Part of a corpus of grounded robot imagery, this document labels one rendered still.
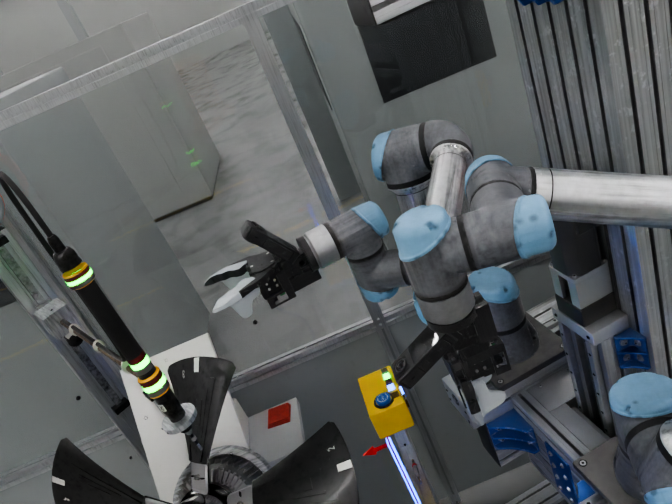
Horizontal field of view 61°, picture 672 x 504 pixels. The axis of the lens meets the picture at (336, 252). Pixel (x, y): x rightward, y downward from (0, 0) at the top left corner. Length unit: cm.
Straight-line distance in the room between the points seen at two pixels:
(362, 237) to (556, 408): 75
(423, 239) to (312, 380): 139
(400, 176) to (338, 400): 101
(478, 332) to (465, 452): 165
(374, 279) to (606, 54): 54
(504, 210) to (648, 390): 54
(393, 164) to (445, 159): 16
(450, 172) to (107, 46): 593
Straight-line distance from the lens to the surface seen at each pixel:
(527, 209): 74
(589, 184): 88
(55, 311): 166
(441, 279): 75
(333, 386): 209
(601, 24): 102
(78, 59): 701
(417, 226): 72
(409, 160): 137
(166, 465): 165
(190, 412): 118
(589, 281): 127
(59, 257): 102
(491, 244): 73
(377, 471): 241
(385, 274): 110
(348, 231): 106
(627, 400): 115
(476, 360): 84
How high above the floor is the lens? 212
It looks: 27 degrees down
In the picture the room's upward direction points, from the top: 24 degrees counter-clockwise
